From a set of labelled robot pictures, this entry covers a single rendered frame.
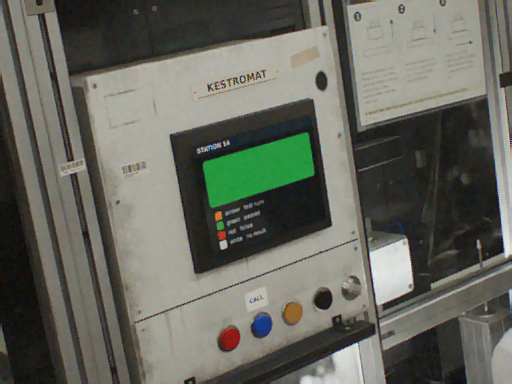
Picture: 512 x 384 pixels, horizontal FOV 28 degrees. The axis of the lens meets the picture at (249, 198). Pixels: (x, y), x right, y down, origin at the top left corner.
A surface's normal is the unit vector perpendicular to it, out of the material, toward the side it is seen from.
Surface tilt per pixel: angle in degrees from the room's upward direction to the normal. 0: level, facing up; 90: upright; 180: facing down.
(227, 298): 90
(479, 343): 90
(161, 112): 90
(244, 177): 90
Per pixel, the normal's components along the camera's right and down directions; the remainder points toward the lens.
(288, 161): 0.59, 0.08
